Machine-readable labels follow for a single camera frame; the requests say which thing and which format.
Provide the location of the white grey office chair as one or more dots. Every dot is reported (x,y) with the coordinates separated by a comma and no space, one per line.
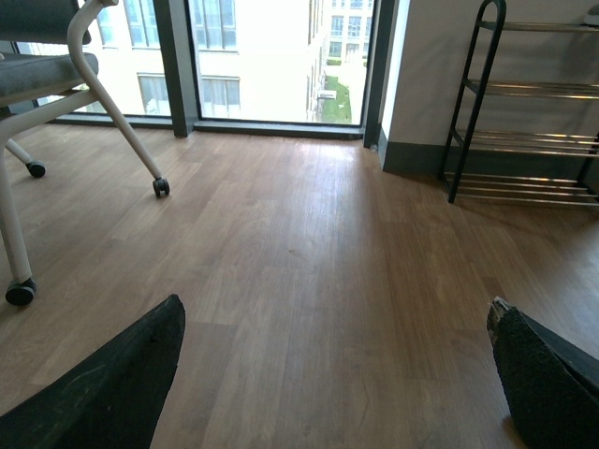
(36,89)

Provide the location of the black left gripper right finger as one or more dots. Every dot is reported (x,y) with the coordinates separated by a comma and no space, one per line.
(550,385)

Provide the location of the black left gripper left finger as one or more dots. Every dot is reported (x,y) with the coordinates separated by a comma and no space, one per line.
(111,399)

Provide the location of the black metal shoe rack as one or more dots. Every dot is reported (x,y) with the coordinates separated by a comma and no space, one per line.
(464,137)

